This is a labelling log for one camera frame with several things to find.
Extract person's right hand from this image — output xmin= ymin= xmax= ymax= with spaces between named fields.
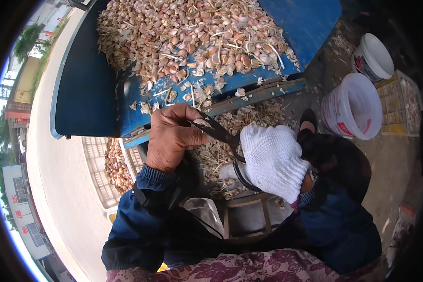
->
xmin=219 ymin=125 xmax=311 ymax=206

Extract person's left hand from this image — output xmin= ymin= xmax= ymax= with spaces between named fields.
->
xmin=145 ymin=103 xmax=212 ymax=173

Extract person's left thumb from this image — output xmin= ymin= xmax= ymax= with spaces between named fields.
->
xmin=178 ymin=129 xmax=208 ymax=150

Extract person's left index finger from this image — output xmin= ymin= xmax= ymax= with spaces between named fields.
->
xmin=159 ymin=103 xmax=207 ymax=124

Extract person's right thumb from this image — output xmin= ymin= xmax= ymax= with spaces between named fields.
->
xmin=219 ymin=161 xmax=249 ymax=184

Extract person's right fingers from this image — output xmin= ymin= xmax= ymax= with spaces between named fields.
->
xmin=239 ymin=125 xmax=268 ymax=163

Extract black scissors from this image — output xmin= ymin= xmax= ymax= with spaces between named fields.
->
xmin=188 ymin=109 xmax=263 ymax=193

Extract heap of garlic stems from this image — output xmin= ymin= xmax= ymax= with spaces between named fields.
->
xmin=190 ymin=100 xmax=294 ymax=200

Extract clear plastic bag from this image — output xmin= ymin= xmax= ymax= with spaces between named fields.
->
xmin=181 ymin=197 xmax=226 ymax=240

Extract wooden stool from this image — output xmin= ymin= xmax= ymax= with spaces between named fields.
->
xmin=221 ymin=192 xmax=297 ymax=244

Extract large pile of garlic cloves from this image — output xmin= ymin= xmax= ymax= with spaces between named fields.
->
xmin=97 ymin=0 xmax=301 ymax=87

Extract small heap of trimmed garlic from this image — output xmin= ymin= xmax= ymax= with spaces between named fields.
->
xmin=104 ymin=138 xmax=135 ymax=195

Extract person's legs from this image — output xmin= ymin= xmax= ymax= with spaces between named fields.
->
xmin=296 ymin=108 xmax=373 ymax=212

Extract person's body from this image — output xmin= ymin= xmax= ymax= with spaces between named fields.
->
xmin=106 ymin=248 xmax=381 ymax=282

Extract blue metal cart bed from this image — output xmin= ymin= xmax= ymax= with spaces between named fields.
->
xmin=49 ymin=0 xmax=343 ymax=149

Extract white plastic crate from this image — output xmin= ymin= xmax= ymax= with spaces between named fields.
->
xmin=81 ymin=136 xmax=146 ymax=213

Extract white plastic bucket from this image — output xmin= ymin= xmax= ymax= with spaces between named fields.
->
xmin=320 ymin=72 xmax=383 ymax=141
xmin=351 ymin=33 xmax=395 ymax=84

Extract yellow plastic crate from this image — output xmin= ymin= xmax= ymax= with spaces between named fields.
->
xmin=375 ymin=69 xmax=423 ymax=137

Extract yellow building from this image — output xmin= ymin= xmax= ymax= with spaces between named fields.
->
xmin=5 ymin=56 xmax=40 ymax=121

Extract green tree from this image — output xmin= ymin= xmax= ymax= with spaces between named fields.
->
xmin=13 ymin=24 xmax=43 ymax=65

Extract white building with red signs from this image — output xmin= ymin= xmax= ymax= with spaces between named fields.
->
xmin=1 ymin=162 xmax=54 ymax=262

